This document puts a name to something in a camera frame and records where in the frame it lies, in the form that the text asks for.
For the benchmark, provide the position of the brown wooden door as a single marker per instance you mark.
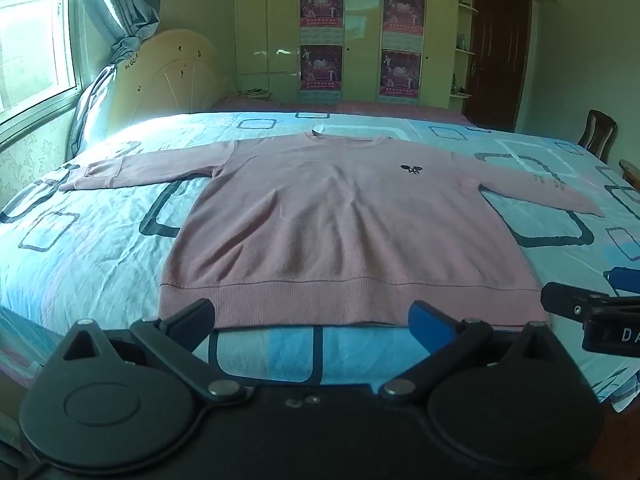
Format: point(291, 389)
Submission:
point(497, 55)

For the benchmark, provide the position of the blue patterned bedsheet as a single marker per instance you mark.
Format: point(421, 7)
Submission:
point(90, 260)

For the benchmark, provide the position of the grey-blue curtain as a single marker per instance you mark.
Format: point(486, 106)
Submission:
point(125, 5)

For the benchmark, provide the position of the wall calendar poster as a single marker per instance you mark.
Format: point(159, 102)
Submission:
point(321, 67)
point(321, 5)
point(404, 12)
point(401, 72)

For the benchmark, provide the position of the brown wooden furniture piece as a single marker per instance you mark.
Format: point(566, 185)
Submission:
point(631, 172)

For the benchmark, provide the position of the teal bottle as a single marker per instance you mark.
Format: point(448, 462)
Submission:
point(462, 40)

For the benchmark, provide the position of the pink bed cover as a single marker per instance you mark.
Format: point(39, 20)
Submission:
point(360, 107)

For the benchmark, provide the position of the dark wooden chair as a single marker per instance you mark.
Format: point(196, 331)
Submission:
point(597, 132)

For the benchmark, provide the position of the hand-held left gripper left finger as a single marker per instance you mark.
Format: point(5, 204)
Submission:
point(192, 322)

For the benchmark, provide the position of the corner shelf unit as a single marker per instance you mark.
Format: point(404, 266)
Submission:
point(464, 52)

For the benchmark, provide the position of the window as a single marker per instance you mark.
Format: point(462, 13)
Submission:
point(30, 35)

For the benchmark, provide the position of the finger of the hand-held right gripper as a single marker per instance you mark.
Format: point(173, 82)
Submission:
point(622, 280)
point(562, 301)

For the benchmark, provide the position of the cream round headboard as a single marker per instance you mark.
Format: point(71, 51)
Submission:
point(175, 75)

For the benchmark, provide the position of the pink long-sleeved sweater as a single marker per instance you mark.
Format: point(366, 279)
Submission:
point(330, 220)

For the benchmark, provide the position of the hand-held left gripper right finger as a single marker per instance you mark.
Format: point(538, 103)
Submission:
point(425, 322)

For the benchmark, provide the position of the stack of papers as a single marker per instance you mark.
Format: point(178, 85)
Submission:
point(256, 94)

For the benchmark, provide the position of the pale green wardrobe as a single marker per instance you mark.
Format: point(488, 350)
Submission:
point(270, 25)

